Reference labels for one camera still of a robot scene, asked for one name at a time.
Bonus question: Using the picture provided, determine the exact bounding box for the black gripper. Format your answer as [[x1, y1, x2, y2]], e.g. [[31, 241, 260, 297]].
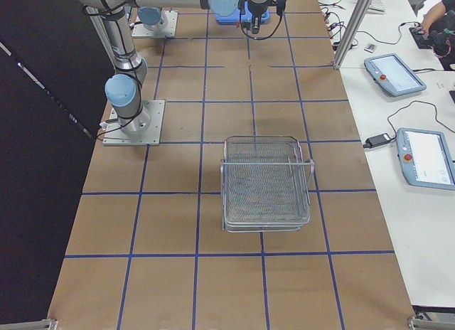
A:
[[247, 0, 269, 33]]

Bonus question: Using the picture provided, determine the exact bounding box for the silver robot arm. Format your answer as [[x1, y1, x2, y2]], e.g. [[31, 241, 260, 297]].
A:
[[137, 7, 168, 30], [78, 0, 286, 137]]

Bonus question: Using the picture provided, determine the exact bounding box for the operator hand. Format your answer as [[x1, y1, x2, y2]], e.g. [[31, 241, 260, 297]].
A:
[[421, 15, 434, 33]]

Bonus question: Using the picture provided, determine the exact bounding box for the blue plastic tray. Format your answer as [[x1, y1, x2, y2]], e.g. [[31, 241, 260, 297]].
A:
[[215, 7, 270, 25]]

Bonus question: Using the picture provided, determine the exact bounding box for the far teach pendant tablet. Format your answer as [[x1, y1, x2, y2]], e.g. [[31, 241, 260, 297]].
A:
[[363, 53, 427, 97]]

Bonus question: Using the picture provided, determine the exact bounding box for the teach pendant tablet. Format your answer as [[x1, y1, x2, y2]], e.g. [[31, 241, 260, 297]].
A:
[[396, 127, 454, 191], [363, 53, 427, 97]]

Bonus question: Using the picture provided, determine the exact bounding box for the black power adapter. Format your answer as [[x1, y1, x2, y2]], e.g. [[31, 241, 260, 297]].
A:
[[363, 133, 392, 149]]

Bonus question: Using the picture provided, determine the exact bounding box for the black joystick controller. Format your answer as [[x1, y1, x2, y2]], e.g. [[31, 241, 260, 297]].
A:
[[409, 27, 444, 49]]

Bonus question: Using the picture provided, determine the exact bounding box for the near teach pendant tablet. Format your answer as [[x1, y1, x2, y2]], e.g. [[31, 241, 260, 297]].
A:
[[396, 127, 454, 191]]

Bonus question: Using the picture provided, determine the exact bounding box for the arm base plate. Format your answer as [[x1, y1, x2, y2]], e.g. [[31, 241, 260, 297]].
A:
[[132, 9, 178, 38], [102, 100, 165, 147]]

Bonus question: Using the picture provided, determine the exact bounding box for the aluminium frame post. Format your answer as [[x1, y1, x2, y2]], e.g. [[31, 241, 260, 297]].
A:
[[333, 0, 372, 70]]

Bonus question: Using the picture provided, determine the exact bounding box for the silver wire mesh shelf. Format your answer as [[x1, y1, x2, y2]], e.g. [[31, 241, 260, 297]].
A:
[[220, 136, 314, 233]]

